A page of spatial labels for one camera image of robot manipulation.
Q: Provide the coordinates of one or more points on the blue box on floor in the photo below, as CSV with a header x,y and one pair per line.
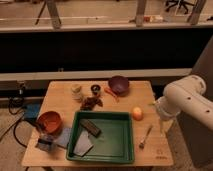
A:
x,y
32,111

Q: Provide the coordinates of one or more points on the dark scrub brush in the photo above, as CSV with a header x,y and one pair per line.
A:
x,y
45,143

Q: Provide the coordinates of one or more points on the purple bowl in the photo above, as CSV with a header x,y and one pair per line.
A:
x,y
119,84

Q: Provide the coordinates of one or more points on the orange bowl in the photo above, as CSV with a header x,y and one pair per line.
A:
x,y
50,122

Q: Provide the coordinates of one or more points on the grey sponge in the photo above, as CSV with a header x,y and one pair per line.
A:
x,y
83,144

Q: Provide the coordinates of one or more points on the brown dried leaf clump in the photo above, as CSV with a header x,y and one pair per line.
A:
x,y
90,102

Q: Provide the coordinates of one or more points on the black office chair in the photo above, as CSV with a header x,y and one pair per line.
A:
x,y
179,3

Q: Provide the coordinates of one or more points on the cream ceramic cup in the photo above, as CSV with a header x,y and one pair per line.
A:
x,y
77,91

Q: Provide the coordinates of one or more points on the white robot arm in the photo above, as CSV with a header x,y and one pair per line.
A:
x,y
186,95

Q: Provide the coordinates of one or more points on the small metal cup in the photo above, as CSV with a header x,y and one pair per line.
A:
x,y
96,89

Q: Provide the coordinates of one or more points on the blue cloth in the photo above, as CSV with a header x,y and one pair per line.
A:
x,y
63,139

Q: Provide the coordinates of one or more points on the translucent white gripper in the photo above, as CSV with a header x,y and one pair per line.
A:
x,y
164,125

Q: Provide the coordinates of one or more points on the dark brown block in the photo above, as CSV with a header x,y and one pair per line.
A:
x,y
90,127

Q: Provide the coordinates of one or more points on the grey robot base column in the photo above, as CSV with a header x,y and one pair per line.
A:
x,y
199,138

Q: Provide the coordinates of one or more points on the orange apple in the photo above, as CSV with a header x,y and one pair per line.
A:
x,y
137,114

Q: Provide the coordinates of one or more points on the green plastic tray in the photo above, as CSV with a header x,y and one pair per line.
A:
x,y
113,145

